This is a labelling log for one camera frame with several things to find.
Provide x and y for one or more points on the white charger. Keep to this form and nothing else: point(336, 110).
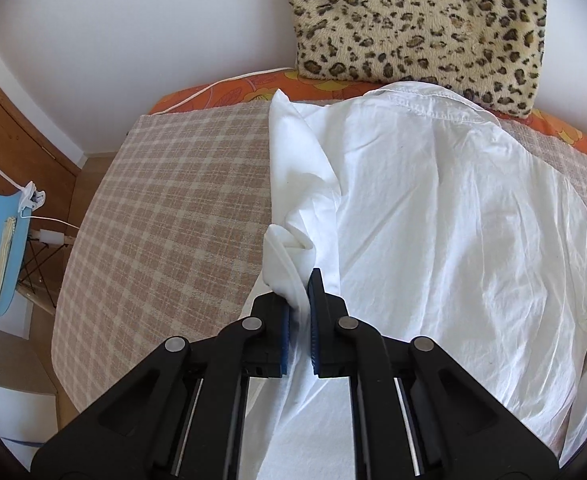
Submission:
point(51, 237)

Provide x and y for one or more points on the wooden door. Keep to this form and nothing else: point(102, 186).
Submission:
point(18, 125)

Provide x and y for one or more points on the leopard print pillow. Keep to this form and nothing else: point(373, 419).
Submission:
point(413, 15)

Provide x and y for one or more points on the yellowish paper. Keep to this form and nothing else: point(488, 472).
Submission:
point(1, 260)

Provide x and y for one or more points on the beige plaid blanket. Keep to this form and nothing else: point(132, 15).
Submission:
point(173, 210)

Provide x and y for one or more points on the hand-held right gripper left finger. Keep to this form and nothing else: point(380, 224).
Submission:
point(284, 340)

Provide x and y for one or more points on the white clip lamp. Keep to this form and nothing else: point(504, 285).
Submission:
point(31, 197)

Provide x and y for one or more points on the orange floral bed sheet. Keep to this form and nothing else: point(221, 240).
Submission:
point(243, 91)

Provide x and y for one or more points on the white shirt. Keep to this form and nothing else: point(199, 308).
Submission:
point(448, 210)

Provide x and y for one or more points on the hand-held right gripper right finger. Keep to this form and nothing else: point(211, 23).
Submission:
point(314, 330)

